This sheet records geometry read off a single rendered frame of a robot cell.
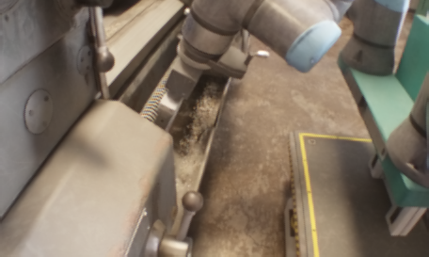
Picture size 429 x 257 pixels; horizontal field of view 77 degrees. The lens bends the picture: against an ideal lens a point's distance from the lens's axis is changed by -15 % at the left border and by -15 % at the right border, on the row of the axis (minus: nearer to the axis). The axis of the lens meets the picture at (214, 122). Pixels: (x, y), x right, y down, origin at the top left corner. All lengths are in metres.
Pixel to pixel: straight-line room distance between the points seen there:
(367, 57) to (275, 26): 0.62
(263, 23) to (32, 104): 0.32
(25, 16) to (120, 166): 0.25
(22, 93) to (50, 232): 0.17
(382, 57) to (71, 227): 0.93
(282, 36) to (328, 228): 0.73
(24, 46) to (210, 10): 0.26
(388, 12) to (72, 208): 0.91
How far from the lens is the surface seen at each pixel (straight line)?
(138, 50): 0.76
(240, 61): 0.55
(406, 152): 0.67
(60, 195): 0.42
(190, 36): 0.51
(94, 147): 0.47
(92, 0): 0.40
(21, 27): 0.37
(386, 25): 1.00
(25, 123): 0.40
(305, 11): 0.44
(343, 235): 1.04
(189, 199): 0.48
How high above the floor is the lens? 1.13
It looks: 37 degrees down
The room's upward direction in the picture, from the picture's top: 3 degrees clockwise
